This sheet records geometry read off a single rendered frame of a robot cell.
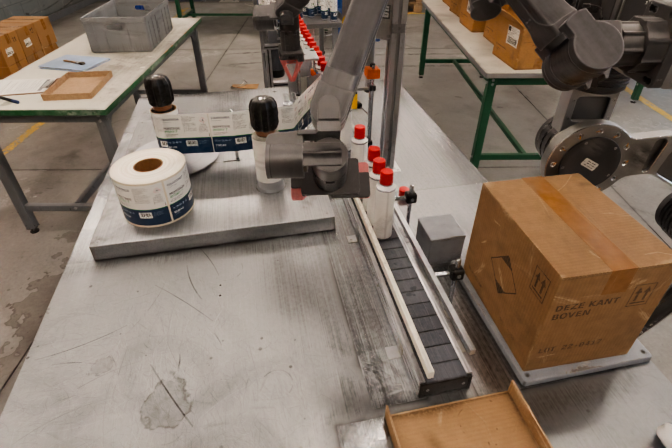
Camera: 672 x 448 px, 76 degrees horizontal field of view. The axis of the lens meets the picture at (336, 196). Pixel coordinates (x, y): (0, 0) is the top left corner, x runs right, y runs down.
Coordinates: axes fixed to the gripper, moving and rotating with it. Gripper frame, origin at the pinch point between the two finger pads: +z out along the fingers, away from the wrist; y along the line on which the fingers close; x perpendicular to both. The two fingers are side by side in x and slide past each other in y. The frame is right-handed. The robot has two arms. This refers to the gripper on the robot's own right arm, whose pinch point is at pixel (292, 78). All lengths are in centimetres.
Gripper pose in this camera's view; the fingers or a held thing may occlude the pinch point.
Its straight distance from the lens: 138.0
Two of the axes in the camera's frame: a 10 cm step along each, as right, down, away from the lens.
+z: 0.0, 8.2, 5.8
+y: 1.9, 5.7, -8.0
